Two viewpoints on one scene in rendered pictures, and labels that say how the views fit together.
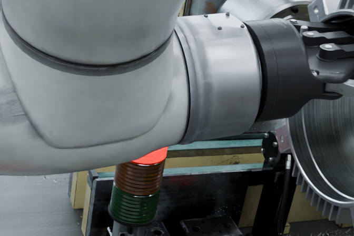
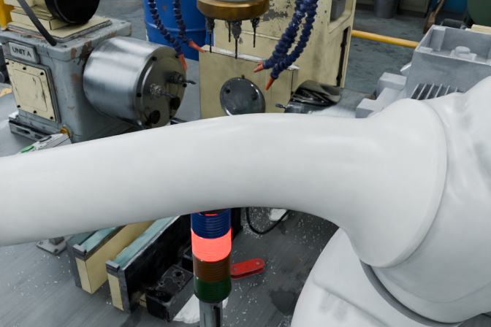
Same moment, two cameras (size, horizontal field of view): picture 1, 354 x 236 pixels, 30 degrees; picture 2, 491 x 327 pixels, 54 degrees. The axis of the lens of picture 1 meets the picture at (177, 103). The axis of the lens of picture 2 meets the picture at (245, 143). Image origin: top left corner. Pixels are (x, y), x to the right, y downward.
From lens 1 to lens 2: 0.42 m
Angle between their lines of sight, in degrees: 33
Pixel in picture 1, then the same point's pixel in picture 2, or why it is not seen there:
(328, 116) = not seen: hidden behind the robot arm
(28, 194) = (47, 306)
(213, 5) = (76, 75)
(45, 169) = not seen: outside the picture
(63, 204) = (81, 295)
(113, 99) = not seen: hidden behind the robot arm
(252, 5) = (118, 66)
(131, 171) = (218, 267)
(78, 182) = (89, 274)
